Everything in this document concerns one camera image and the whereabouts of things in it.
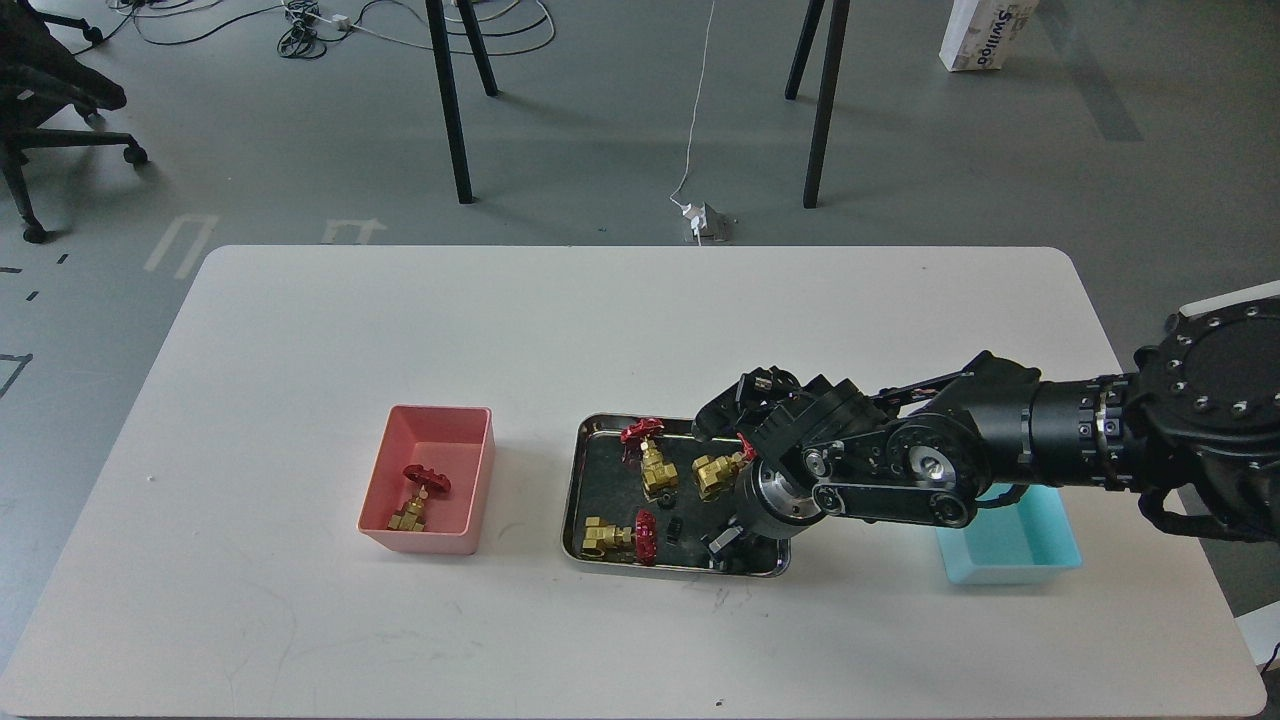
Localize brass valve top right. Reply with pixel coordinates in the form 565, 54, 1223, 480
692, 433, 756, 502

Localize black table leg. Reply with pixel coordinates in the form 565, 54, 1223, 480
425, 1, 498, 204
783, 1, 851, 209

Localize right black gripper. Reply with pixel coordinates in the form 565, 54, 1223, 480
692, 366, 989, 561

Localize pink plastic box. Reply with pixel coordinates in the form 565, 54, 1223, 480
358, 405, 495, 555

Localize black office chair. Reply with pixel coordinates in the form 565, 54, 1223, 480
1, 1, 148, 243

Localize brass valve red handwheel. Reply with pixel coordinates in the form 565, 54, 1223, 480
387, 464, 452, 532

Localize white chair base leg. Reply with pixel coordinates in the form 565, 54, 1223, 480
1178, 281, 1280, 319

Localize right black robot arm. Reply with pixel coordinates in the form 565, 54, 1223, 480
692, 299, 1279, 542

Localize black cable bundle floor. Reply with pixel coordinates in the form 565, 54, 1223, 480
104, 1, 559, 61

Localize light blue plastic box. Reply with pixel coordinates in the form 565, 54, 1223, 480
934, 486, 1082, 585

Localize brass valve bottom left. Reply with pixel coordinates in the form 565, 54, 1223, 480
581, 509, 657, 568

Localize white cable on floor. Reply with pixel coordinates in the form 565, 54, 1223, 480
669, 0, 717, 213

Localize black table leg right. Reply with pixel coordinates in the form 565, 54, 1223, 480
783, 1, 851, 209

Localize black table leg left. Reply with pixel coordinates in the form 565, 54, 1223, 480
425, 1, 498, 204

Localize white cardboard box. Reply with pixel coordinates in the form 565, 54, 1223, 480
940, 1, 1041, 72

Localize shiny metal tray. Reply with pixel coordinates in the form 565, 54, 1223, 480
562, 414, 791, 578

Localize small black gear centre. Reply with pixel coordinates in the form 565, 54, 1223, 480
664, 516, 684, 547

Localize brass valve top middle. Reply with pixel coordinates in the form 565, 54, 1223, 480
620, 416, 678, 502

